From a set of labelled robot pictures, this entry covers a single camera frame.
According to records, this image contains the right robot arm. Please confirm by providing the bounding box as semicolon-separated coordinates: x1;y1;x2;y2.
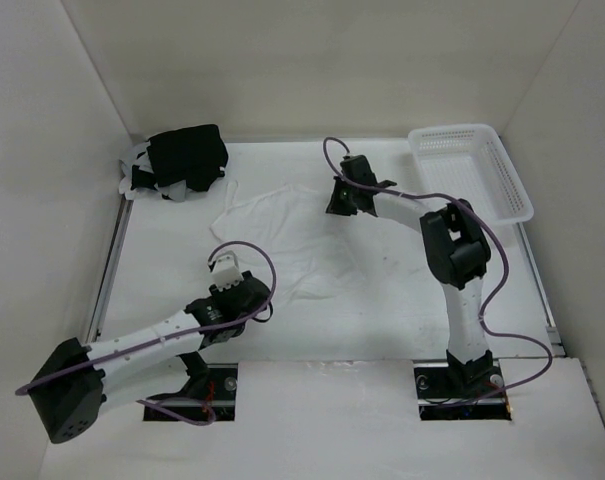
326;155;493;396

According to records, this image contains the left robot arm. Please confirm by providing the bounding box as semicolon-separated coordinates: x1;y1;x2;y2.
21;271;275;444

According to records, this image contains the white tank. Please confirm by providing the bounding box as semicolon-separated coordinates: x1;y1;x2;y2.
210;182;364;306
118;141;188;202

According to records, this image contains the white plastic basket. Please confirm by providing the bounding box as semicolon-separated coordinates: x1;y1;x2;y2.
408;124;534;226

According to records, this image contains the white tank top in pile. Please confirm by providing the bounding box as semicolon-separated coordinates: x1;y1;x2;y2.
118;141;188;202

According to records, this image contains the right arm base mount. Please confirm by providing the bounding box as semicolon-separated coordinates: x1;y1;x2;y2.
413;350;511;421

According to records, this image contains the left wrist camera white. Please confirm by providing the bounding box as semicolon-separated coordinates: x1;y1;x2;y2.
208;251;243;290

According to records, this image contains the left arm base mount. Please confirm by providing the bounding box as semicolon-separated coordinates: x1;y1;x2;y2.
143;352;239;426

